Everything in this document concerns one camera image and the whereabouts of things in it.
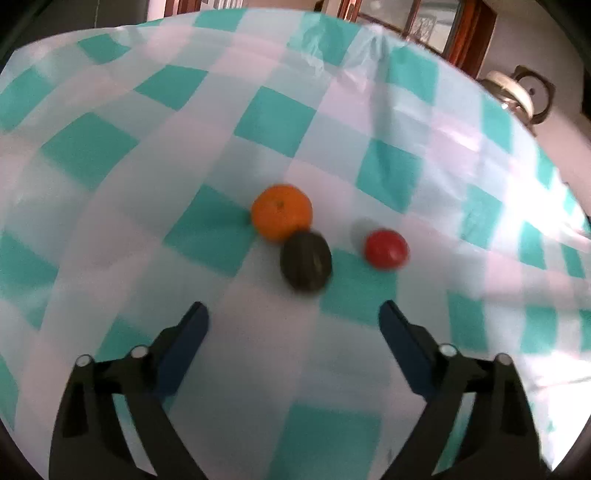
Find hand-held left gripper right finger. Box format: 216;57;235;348
379;300;544;480

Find red tomato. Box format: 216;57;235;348
364;229;410;271

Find teal white checked tablecloth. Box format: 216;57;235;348
0;7;591;480

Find small dark green fruit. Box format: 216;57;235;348
280;231;333;293

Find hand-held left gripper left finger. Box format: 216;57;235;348
48;301;210;480

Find small orange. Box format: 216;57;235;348
251;184;314;243

